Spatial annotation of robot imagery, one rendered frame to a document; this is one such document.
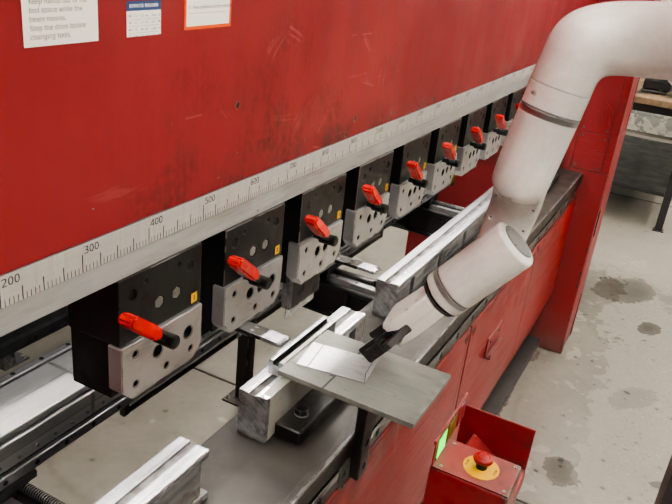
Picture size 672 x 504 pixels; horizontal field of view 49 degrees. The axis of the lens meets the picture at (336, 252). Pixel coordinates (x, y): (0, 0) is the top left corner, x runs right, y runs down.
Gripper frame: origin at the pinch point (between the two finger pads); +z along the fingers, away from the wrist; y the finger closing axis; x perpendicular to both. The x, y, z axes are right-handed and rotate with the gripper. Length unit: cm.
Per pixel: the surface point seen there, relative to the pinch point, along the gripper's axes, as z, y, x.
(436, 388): -2.7, -0.5, 13.0
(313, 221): -12.7, 11.2, -23.5
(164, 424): 141, -82, -3
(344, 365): 7.9, 0.6, -0.1
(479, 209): 5, -109, 8
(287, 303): 6.4, 3.2, -15.6
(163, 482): 19.8, 37.6, -9.6
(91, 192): -17, 51, -41
